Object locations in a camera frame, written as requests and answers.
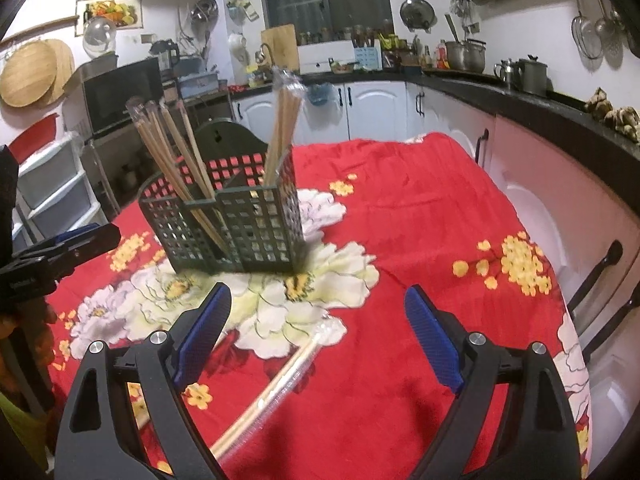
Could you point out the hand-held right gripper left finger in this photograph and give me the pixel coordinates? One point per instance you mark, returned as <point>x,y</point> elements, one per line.
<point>200,330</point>

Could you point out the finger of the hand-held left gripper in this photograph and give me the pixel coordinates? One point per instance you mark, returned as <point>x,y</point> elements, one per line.
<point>75,233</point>
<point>97,244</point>

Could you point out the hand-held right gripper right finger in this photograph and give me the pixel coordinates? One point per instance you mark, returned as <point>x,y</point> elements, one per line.
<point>432,340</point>

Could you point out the dark green plastic utensil holder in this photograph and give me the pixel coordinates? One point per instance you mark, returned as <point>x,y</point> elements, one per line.
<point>235,137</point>

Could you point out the person's left forearm green sleeve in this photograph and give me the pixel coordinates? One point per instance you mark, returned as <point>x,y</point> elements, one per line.
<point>20,425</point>

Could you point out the person's left hand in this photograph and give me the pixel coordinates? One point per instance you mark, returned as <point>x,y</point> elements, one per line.
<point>46,332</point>

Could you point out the white plastic drawer unit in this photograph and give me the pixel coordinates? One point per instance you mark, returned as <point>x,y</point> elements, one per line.
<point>60,195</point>

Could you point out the metal microwave stand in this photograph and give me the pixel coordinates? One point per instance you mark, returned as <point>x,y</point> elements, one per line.
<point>145,160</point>

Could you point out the red plastic basin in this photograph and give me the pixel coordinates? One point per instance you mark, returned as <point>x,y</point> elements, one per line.
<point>32,137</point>

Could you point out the red floral tablecloth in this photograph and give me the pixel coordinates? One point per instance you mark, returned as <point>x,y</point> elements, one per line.
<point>425,210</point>

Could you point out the black microwave oven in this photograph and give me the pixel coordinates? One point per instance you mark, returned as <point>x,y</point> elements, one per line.
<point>120,97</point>

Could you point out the round bamboo tray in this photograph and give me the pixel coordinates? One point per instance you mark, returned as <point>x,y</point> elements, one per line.
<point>64,67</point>
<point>25,75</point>

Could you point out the grey blue storage container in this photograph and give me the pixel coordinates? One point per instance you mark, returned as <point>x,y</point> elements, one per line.
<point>199,85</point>

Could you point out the long wooden stick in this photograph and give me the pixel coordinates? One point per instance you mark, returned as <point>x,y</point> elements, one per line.
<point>45,26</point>

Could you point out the yellow jar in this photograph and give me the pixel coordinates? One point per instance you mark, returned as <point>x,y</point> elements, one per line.
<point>256,77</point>

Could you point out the white pitcher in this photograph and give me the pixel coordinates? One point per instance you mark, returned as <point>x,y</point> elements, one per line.
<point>239,49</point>

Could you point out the curved metal faucet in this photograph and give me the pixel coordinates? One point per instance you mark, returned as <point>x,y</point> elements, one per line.
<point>265,50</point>

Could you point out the hanging steel bowl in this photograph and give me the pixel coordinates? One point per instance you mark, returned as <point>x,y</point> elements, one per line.
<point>205,10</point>

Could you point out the blue hanging basket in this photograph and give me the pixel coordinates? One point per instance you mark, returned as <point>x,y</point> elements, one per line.
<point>320,94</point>

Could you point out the wooden cutting board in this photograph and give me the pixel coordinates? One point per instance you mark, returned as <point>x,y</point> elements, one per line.
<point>281,47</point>

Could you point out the small steel kettle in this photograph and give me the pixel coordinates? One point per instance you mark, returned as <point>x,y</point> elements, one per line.
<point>505,74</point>

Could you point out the steel stockpot with lid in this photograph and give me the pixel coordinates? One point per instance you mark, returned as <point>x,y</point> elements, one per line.
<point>534,77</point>

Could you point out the red label bottle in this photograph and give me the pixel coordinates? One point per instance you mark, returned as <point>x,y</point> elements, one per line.
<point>441,56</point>

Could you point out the steel cooking pot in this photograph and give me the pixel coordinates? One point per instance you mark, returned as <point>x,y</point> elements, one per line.
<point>456,56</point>
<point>476,56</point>

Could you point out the blue knife block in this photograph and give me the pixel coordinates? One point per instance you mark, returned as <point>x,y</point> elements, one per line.
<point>367,57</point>

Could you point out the pile of ginger roots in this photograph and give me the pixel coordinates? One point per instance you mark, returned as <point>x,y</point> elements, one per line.
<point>612,112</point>

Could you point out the steel pot lid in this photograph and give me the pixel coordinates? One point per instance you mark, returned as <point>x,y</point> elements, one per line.
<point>417,14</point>

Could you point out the steel mesh strainer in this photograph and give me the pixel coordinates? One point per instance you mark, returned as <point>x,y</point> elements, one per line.
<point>586,35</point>

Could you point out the steel slotted ladle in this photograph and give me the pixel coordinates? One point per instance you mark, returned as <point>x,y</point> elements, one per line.
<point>614,40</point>

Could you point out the black metal chair frame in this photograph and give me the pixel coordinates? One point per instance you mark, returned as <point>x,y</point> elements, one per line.
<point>595,275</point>

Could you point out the fruit wall poster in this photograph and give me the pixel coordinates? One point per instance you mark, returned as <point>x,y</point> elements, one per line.
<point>110,12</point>

